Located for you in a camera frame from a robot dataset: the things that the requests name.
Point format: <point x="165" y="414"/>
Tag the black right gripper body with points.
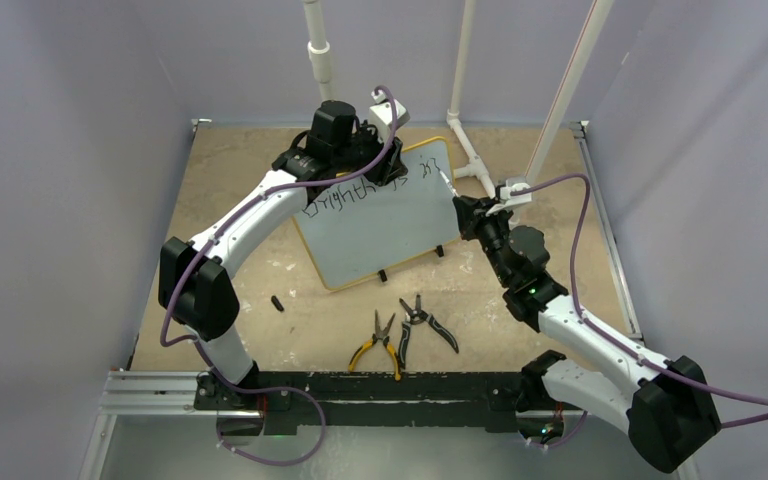
<point x="493" y="228"/>

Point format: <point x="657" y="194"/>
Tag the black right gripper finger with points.
<point x="471" y="228"/>
<point x="470" y="207"/>

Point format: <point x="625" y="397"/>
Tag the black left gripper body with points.
<point x="380" y="172"/>

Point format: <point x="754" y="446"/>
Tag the yellow framed whiteboard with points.
<point x="355" y="229"/>

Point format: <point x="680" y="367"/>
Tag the black marker cap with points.
<point x="277" y="303"/>

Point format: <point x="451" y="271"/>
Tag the white whiteboard marker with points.
<point x="449" y="184"/>

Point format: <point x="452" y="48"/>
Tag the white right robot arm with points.
<point x="661" y="405"/>

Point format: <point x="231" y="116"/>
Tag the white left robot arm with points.
<point x="195" y="276"/>

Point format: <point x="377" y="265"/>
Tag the black whiteboard stand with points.
<point x="429" y="257"/>

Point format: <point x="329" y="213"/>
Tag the black base bar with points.
<point x="286" y="400"/>

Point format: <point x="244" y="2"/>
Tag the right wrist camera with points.
<point x="510" y="195"/>

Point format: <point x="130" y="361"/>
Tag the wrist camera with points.
<point x="510" y="195"/>
<point x="383" y="117"/>

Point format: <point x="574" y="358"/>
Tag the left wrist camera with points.
<point x="383" y="117"/>

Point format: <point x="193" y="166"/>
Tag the black grey wire stripper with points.
<point x="417" y="315"/>

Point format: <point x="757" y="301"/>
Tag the white PVC pipe frame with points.
<point x="467" y="64"/>

